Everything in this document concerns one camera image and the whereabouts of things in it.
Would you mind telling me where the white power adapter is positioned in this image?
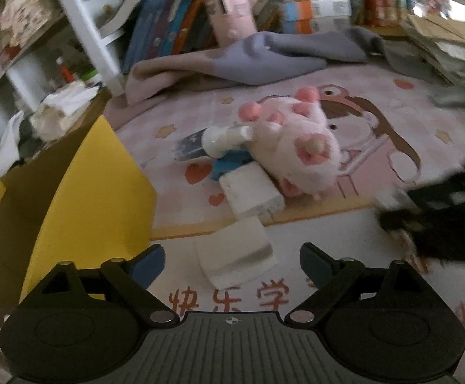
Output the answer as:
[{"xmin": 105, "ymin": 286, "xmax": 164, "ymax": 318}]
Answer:
[{"xmin": 195, "ymin": 217, "xmax": 277, "ymax": 290}]

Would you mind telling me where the white charger block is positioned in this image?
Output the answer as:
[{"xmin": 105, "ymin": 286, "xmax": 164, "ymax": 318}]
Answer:
[{"xmin": 219, "ymin": 161, "xmax": 285, "ymax": 223}]

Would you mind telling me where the pink plush pig toy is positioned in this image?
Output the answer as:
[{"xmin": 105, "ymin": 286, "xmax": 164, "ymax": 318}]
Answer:
[{"xmin": 238, "ymin": 87, "xmax": 341, "ymax": 201}]

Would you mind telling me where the blue wrapper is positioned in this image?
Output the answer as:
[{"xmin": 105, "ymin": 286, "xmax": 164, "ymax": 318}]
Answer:
[{"xmin": 210, "ymin": 150, "xmax": 253, "ymax": 181}]

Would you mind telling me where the dark spray bottle white cap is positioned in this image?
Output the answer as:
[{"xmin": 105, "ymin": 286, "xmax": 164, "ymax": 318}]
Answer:
[{"xmin": 173, "ymin": 126, "xmax": 254, "ymax": 161}]

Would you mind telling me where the yellow cardboard box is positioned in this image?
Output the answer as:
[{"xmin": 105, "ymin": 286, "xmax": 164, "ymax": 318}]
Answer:
[{"xmin": 0, "ymin": 114, "xmax": 159, "ymax": 329}]

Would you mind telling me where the pink cartoon table mat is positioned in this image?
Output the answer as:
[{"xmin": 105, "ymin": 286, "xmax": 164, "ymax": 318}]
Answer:
[{"xmin": 112, "ymin": 63, "xmax": 465, "ymax": 329}]

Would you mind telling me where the stack of papers and books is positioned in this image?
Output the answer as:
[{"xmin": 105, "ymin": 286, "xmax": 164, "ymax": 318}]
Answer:
[{"xmin": 400, "ymin": 16, "xmax": 465, "ymax": 108}]

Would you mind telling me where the white tissue pack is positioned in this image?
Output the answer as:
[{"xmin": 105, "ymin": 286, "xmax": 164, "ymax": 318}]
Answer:
[{"xmin": 29, "ymin": 81, "xmax": 100, "ymax": 142}]

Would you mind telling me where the grey purple cloth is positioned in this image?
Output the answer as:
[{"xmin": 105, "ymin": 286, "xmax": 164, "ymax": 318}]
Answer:
[{"xmin": 125, "ymin": 26, "xmax": 383, "ymax": 107}]

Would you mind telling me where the orange blue white box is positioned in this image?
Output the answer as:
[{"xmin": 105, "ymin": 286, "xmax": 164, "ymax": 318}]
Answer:
[{"xmin": 279, "ymin": 0, "xmax": 352, "ymax": 35}]

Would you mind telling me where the pink floral ornament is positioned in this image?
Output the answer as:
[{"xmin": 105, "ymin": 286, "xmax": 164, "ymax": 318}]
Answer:
[{"xmin": 0, "ymin": 0, "xmax": 54, "ymax": 47}]

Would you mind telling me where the pink cylindrical box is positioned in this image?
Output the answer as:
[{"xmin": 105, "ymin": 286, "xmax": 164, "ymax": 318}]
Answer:
[{"xmin": 204, "ymin": 0, "xmax": 258, "ymax": 47}]

